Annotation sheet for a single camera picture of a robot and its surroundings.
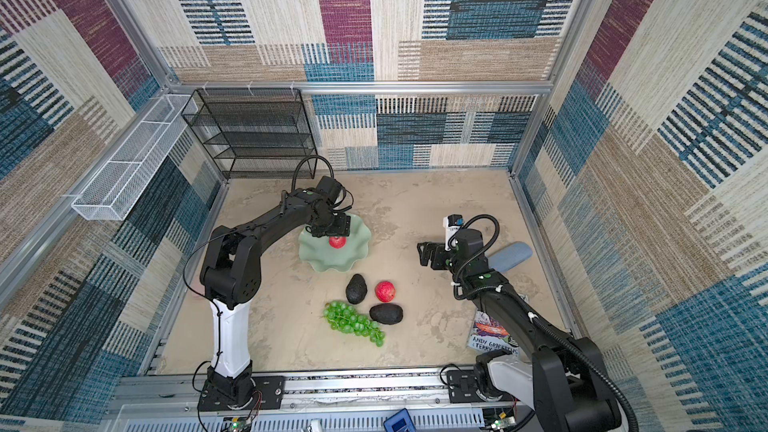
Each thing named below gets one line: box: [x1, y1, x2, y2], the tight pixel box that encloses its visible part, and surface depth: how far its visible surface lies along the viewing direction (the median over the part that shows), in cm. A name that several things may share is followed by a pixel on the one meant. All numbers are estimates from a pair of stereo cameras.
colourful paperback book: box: [467, 310, 519, 355], surface depth 81 cm
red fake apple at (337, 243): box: [328, 236, 347, 249], surface depth 98 cm
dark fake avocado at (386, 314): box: [369, 303, 404, 325], surface depth 83 cm
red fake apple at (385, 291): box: [375, 280, 396, 303], surface depth 87 cm
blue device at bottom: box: [383, 408, 417, 432], surface depth 66 cm
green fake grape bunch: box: [323, 300, 386, 347], surface depth 83 cm
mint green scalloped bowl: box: [299, 213, 372, 272], surface depth 98 cm
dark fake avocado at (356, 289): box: [346, 274, 368, 305], surface depth 88 cm
